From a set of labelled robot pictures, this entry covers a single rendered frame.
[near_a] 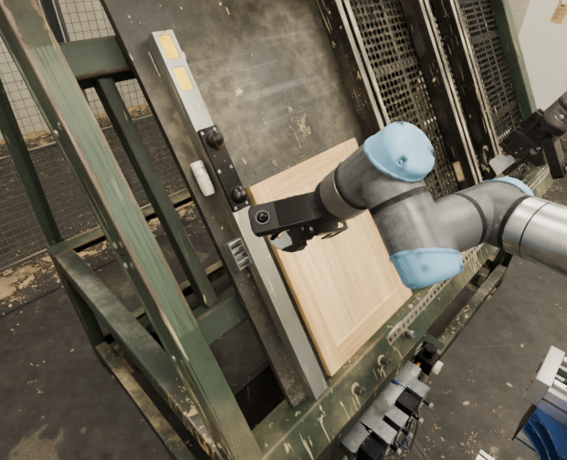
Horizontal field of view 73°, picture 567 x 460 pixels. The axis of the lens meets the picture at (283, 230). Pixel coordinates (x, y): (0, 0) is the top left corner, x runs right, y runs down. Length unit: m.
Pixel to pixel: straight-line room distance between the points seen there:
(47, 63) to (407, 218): 0.67
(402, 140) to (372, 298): 0.84
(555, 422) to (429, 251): 0.85
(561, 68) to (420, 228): 4.33
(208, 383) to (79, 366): 1.66
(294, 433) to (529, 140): 0.94
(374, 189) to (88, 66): 0.68
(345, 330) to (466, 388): 1.29
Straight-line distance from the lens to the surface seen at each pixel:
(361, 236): 1.21
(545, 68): 4.78
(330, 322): 1.12
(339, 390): 1.13
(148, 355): 1.37
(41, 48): 0.86
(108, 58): 0.98
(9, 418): 2.47
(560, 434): 1.24
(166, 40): 0.96
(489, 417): 2.32
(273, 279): 0.96
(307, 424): 1.08
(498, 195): 0.55
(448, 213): 0.50
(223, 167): 0.90
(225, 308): 0.98
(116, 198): 0.80
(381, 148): 0.46
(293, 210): 0.58
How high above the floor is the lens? 1.85
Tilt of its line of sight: 36 degrees down
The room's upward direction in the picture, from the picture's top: straight up
